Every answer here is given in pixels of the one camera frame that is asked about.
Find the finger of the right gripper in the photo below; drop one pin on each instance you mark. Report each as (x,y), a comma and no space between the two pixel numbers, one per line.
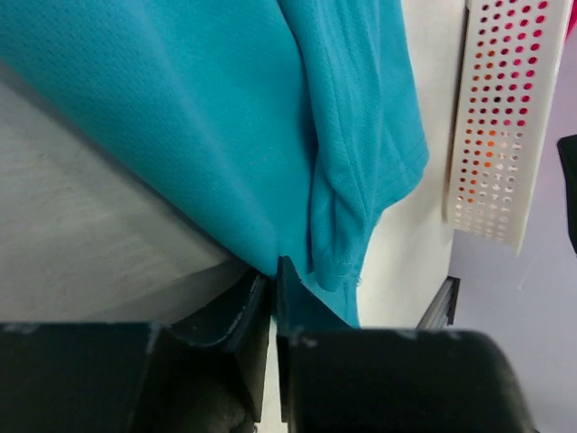
(567,149)

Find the teal t-shirt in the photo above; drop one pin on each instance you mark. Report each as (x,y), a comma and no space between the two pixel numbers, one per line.
(281,128)

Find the aluminium mounting rail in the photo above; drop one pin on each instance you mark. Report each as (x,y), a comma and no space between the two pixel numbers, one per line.
(441,311)

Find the white perforated plastic basket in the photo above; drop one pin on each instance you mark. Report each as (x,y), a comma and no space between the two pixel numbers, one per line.
(511,58)

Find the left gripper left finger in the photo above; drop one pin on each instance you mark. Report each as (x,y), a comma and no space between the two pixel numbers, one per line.
(204,373)

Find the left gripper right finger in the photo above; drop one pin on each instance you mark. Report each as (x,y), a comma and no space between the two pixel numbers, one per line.
(336,378)

